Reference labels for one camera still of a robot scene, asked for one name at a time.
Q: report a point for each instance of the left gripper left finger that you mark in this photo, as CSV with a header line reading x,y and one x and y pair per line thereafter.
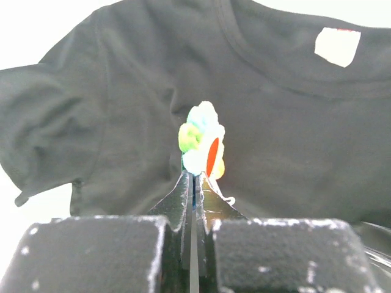
x,y
108,253

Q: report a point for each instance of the colourful pom-pom brooch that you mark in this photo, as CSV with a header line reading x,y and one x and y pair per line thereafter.
x,y
200,140

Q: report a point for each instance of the black t-shirt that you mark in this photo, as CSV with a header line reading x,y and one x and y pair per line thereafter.
x,y
305,102

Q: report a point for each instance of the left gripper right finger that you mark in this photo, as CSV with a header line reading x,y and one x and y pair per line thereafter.
x,y
237,254

